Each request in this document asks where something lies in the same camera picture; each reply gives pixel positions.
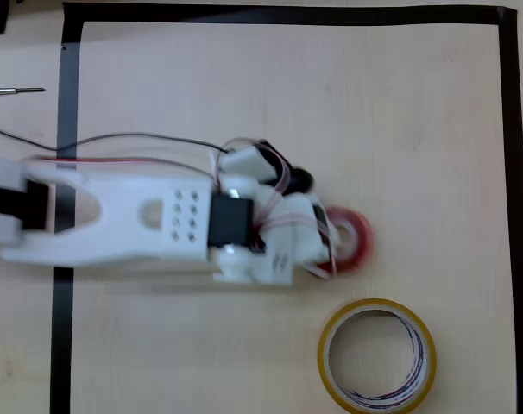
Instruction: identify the thin black cable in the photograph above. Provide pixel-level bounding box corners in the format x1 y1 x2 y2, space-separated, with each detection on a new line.
0 122 230 154

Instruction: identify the large yellow tape roll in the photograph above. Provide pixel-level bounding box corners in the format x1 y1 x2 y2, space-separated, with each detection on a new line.
317 298 438 414

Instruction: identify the slim metal screwdriver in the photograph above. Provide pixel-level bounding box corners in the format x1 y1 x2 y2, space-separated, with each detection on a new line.
0 86 46 97

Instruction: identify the small red tape roll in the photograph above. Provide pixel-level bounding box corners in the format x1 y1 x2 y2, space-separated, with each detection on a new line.
320 205 377 278

